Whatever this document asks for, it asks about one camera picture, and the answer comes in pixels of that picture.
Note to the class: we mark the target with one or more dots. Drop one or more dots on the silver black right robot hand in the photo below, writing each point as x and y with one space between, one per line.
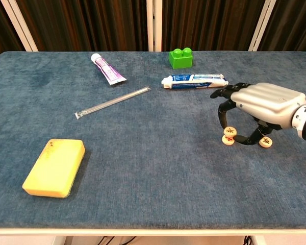
267 100

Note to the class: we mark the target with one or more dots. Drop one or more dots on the wooden chess disc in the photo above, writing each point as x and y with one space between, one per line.
266 142
227 141
230 131

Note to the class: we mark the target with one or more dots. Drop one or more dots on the blue white toothpaste tube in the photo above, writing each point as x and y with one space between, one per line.
196 81

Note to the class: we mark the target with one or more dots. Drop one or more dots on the green toy building block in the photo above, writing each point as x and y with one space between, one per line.
180 60

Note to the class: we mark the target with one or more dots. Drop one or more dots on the blue velvet table cover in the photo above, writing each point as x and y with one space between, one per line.
153 178

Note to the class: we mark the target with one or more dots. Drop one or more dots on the clear wrapped straw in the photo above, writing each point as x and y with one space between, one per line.
112 102

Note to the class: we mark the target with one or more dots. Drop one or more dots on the purple white cream tube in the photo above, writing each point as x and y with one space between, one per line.
107 69

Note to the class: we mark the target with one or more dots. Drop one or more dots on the dark brown curtain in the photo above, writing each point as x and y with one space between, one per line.
91 23

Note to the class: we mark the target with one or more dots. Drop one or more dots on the yellow rectangular sponge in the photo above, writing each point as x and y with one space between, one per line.
53 168

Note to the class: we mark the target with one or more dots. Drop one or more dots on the white frame post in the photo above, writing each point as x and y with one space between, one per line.
20 25
261 25
154 25

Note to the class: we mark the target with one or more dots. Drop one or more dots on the white table frame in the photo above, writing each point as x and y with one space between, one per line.
153 232

